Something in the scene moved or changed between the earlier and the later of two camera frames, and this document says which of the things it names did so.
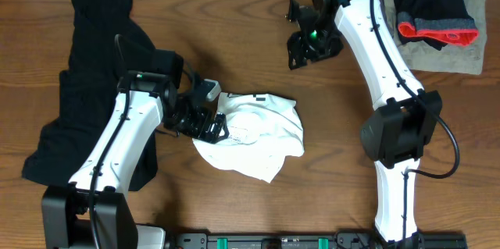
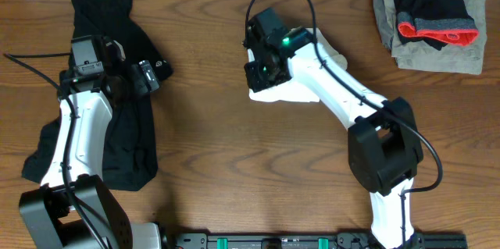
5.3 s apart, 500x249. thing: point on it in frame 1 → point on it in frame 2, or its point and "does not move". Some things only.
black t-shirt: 89,87 does not move
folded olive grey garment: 452,59 does not move
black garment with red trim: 431,8 does not move
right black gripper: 298,48 → 254,81
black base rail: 341,240 does not move
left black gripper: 198,129 → 141,87
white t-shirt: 265,132 → 291,90
